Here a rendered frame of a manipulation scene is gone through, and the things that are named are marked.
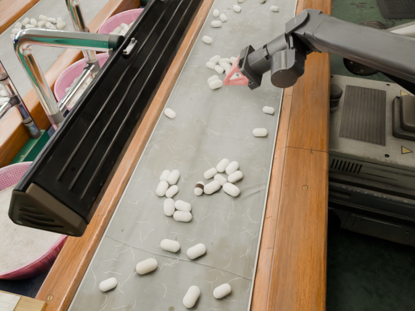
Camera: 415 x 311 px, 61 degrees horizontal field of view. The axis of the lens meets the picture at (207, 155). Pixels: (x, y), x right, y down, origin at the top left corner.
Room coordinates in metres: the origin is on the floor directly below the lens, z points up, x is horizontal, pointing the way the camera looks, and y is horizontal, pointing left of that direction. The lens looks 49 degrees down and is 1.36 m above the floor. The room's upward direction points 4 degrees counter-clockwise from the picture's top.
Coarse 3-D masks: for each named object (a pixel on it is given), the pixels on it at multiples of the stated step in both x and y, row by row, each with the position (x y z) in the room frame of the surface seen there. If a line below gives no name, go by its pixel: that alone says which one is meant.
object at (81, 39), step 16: (80, 16) 0.60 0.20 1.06; (32, 32) 0.45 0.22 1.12; (48, 32) 0.44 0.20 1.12; (64, 32) 0.44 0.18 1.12; (80, 32) 0.44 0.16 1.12; (16, 48) 0.45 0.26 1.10; (80, 48) 0.43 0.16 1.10; (96, 48) 0.42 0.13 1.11; (112, 48) 0.41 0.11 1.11; (128, 48) 0.41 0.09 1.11; (32, 64) 0.46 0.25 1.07; (96, 64) 0.60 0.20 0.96; (32, 80) 0.45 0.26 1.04; (80, 80) 0.55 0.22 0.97; (48, 96) 0.46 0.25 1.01; (64, 96) 0.50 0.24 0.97; (48, 112) 0.45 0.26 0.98
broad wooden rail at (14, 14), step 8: (8, 0) 1.37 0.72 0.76; (16, 0) 1.37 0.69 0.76; (24, 0) 1.37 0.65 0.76; (32, 0) 1.37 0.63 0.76; (0, 8) 1.31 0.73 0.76; (8, 8) 1.31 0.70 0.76; (16, 8) 1.30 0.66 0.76; (24, 8) 1.32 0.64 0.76; (0, 16) 1.25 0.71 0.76; (8, 16) 1.24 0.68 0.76; (16, 16) 1.26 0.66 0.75; (0, 24) 1.19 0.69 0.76; (8, 24) 1.21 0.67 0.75; (0, 32) 1.17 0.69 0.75
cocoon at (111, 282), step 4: (104, 280) 0.26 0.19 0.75; (108, 280) 0.25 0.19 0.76; (112, 280) 0.25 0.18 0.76; (116, 280) 0.26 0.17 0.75; (100, 284) 0.25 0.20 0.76; (104, 284) 0.25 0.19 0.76; (108, 284) 0.25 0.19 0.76; (112, 284) 0.25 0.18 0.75; (116, 284) 0.25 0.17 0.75; (100, 288) 0.24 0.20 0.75; (104, 288) 0.24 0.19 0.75; (108, 288) 0.24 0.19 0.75
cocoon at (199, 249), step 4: (200, 244) 0.31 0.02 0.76; (192, 248) 0.30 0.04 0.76; (196, 248) 0.30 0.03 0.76; (200, 248) 0.30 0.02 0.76; (204, 248) 0.30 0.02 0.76; (188, 252) 0.30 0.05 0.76; (192, 252) 0.29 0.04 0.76; (196, 252) 0.29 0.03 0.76; (200, 252) 0.29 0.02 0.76; (204, 252) 0.30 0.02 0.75; (188, 256) 0.29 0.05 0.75; (192, 256) 0.29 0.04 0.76; (196, 256) 0.29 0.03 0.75
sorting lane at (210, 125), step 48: (288, 0) 1.27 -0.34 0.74; (192, 48) 0.99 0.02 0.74; (240, 48) 0.98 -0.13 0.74; (192, 96) 0.76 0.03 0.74; (240, 96) 0.75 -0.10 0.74; (192, 144) 0.58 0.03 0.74; (240, 144) 0.57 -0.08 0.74; (144, 192) 0.45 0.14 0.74; (192, 192) 0.44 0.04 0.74; (240, 192) 0.43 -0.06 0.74; (144, 240) 0.34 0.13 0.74; (192, 240) 0.33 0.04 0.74; (240, 240) 0.32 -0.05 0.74; (96, 288) 0.25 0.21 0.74; (144, 288) 0.24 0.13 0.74; (240, 288) 0.23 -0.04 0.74
